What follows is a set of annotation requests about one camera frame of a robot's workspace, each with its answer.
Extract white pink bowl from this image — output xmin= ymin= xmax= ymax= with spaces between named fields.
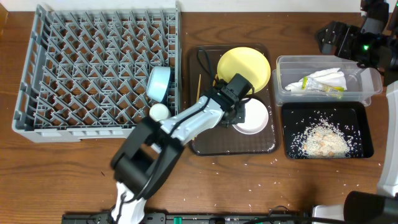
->
xmin=233 ymin=98 xmax=269 ymax=135

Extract yellow plate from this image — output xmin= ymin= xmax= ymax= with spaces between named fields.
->
xmin=217 ymin=47 xmax=271 ymax=95

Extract wrapper and napkin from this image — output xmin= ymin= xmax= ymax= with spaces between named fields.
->
xmin=279 ymin=68 xmax=348 ymax=98

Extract white paper cup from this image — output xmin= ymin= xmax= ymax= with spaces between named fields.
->
xmin=149 ymin=103 xmax=171 ymax=121

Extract light blue bowl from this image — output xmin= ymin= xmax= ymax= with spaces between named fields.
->
xmin=146 ymin=66 xmax=171 ymax=103

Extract rice and food scraps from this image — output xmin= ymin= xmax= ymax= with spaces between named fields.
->
xmin=286 ymin=118 xmax=363 ymax=159

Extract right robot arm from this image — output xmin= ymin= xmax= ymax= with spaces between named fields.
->
xmin=315 ymin=0 xmax=397 ymax=223

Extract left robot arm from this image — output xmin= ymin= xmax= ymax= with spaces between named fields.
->
xmin=110 ymin=73 xmax=254 ymax=223

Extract black waste tray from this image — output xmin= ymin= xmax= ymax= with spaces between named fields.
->
xmin=281 ymin=101 xmax=374 ymax=159

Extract grey dishwasher rack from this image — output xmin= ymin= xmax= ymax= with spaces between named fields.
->
xmin=12 ymin=6 xmax=182 ymax=142

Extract left wooden chopstick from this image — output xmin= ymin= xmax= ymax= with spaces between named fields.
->
xmin=196 ymin=74 xmax=201 ymax=102

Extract dark brown serving tray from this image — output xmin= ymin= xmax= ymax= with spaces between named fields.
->
xmin=185 ymin=44 xmax=281 ymax=156

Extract clear plastic bin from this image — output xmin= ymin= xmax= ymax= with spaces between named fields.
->
xmin=272 ymin=55 xmax=382 ymax=106

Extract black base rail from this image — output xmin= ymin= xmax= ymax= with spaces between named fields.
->
xmin=61 ymin=211 xmax=374 ymax=224

